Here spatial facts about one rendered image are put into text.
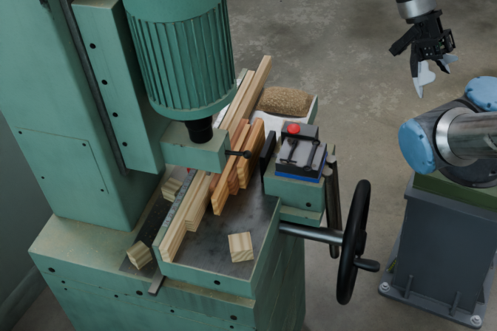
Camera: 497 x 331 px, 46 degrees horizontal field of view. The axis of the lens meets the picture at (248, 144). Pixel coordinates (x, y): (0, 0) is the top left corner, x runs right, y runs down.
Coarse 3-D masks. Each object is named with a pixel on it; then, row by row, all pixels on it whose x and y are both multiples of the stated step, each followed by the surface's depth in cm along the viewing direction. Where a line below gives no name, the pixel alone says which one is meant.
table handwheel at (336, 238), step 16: (368, 192) 137; (352, 208) 122; (368, 208) 143; (288, 224) 136; (352, 224) 120; (320, 240) 134; (336, 240) 132; (352, 240) 119; (352, 256) 119; (352, 272) 141; (352, 288) 137
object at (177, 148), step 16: (176, 128) 126; (160, 144) 124; (176, 144) 123; (192, 144) 122; (208, 144) 122; (224, 144) 123; (176, 160) 127; (192, 160) 125; (208, 160) 123; (224, 160) 125
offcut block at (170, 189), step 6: (168, 180) 146; (174, 180) 146; (162, 186) 145; (168, 186) 145; (174, 186) 145; (180, 186) 145; (162, 192) 146; (168, 192) 144; (174, 192) 144; (168, 198) 146; (174, 198) 145
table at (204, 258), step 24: (264, 120) 150; (312, 120) 155; (240, 192) 134; (264, 192) 134; (216, 216) 130; (240, 216) 129; (264, 216) 129; (288, 216) 133; (312, 216) 131; (192, 240) 126; (216, 240) 125; (264, 240) 124; (168, 264) 123; (192, 264) 121; (216, 264) 121; (240, 264) 120; (240, 288) 120
